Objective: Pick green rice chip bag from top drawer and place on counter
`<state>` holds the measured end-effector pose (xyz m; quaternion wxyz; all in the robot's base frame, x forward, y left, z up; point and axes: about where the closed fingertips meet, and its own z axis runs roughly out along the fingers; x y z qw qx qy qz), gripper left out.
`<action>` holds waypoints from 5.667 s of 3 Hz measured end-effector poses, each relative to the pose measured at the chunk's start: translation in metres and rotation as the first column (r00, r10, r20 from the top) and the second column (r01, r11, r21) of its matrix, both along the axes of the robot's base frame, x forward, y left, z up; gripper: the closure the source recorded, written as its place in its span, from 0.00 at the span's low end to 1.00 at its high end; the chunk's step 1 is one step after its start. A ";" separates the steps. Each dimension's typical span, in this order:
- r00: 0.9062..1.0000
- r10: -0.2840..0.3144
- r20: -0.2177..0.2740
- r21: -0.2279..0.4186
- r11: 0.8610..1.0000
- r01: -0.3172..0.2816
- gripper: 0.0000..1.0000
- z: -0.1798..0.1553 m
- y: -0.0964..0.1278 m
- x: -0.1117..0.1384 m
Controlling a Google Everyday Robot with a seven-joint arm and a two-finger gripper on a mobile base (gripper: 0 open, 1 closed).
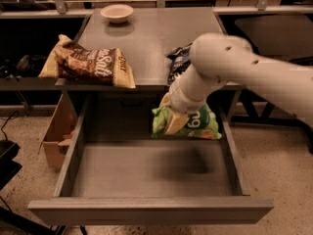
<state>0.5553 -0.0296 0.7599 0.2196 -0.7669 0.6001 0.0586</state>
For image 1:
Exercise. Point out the green rice chip bag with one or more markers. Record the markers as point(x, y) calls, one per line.
point(202, 124)

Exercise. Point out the cardboard box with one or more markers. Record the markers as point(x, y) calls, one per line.
point(59, 131)

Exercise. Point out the black base with cable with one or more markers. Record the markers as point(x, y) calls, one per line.
point(8, 151)

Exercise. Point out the brown sea salt chip bag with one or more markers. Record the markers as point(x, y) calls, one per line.
point(103, 66)

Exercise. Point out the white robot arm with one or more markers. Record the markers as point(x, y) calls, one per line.
point(217, 59)

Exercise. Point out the dark blue chip bag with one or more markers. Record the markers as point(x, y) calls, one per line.
point(180, 60)

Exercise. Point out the black equipment on left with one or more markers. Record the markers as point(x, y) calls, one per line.
point(26, 66)

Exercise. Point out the white ceramic bowl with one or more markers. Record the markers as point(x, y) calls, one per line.
point(117, 14)

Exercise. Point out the grey counter cabinet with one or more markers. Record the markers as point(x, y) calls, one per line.
point(144, 40)

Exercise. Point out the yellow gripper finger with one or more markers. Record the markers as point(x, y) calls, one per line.
point(174, 121)

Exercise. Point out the open grey drawer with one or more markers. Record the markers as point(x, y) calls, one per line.
point(115, 173)

